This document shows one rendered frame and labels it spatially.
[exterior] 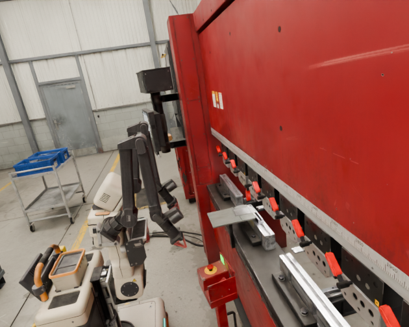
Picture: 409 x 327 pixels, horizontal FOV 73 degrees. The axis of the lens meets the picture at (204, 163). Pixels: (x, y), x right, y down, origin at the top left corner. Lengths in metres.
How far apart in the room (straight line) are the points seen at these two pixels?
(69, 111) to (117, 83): 1.60
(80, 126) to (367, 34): 8.56
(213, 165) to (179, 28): 1.16
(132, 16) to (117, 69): 1.48
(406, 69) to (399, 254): 0.37
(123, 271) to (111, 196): 0.46
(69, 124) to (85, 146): 0.75
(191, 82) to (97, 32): 6.61
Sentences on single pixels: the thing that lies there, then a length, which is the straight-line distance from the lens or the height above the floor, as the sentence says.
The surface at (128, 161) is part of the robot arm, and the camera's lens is 1.32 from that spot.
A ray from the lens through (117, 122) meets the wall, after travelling 8.76.
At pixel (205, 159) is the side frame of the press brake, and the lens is 2.48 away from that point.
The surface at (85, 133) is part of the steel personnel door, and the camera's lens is 8.94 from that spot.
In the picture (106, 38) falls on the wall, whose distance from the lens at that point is 8.75.
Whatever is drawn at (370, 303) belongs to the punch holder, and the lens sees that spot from 0.88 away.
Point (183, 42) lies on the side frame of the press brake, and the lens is 2.38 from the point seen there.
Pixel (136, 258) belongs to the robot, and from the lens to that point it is 1.67.
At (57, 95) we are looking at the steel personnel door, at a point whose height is 1.83.
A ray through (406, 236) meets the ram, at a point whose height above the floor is 1.49.
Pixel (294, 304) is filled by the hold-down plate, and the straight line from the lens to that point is 1.33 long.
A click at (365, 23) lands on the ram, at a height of 1.90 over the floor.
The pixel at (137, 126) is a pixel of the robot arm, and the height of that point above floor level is 1.61.
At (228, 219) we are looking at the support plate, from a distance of 1.71.
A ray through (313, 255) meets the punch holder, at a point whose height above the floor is 1.21.
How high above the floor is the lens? 1.85
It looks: 18 degrees down
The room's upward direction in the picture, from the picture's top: 8 degrees counter-clockwise
